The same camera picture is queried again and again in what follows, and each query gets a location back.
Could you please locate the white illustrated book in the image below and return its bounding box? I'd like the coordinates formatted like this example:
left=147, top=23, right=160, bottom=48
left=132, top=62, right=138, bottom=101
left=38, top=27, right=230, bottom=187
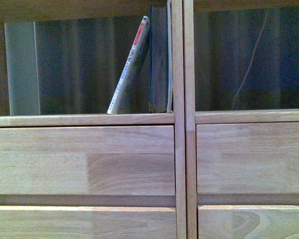
left=107, top=15, right=150, bottom=115

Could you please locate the left wooden shelf unit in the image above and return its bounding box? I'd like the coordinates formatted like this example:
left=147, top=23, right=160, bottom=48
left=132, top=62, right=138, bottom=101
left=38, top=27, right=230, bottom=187
left=0, top=0, right=187, bottom=239

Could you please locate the wooden shelf unit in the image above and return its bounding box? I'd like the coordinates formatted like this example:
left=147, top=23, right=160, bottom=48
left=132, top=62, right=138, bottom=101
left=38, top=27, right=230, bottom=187
left=183, top=0, right=299, bottom=239
left=0, top=0, right=187, bottom=239

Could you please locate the right wooden shelf unit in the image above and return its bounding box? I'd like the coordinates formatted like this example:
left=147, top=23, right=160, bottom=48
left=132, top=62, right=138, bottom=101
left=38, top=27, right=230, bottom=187
left=183, top=0, right=299, bottom=239

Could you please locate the thin pale book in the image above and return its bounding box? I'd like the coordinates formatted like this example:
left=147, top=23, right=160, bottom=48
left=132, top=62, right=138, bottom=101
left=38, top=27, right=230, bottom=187
left=166, top=0, right=173, bottom=113

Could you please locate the dark green thick book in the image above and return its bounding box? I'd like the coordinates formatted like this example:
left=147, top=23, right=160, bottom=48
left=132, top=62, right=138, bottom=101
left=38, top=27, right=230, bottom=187
left=149, top=5, right=168, bottom=113

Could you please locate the left upper wooden drawer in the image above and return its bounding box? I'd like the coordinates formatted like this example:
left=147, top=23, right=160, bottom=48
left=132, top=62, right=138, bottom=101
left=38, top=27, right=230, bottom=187
left=0, top=125, right=175, bottom=196

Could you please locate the wooden drawer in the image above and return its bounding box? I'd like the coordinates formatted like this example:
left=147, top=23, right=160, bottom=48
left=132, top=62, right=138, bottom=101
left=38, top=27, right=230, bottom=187
left=0, top=206, right=177, bottom=239
left=0, top=125, right=175, bottom=196
left=198, top=205, right=299, bottom=239
left=196, top=122, right=299, bottom=194

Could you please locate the dark grey curtain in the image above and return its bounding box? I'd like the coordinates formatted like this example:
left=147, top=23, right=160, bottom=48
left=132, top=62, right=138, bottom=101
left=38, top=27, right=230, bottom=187
left=4, top=8, right=299, bottom=116

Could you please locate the right upper wooden drawer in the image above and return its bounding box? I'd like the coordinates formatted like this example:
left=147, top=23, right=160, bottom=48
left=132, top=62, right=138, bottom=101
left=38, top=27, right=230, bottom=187
left=196, top=122, right=299, bottom=194

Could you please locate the right lower wooden drawer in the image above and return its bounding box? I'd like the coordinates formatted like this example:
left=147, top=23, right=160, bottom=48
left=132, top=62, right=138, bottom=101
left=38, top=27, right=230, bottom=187
left=198, top=205, right=299, bottom=239

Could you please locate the left lower wooden drawer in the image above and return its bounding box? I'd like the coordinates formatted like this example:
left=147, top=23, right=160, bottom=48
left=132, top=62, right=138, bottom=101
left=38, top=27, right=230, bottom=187
left=0, top=206, right=177, bottom=239

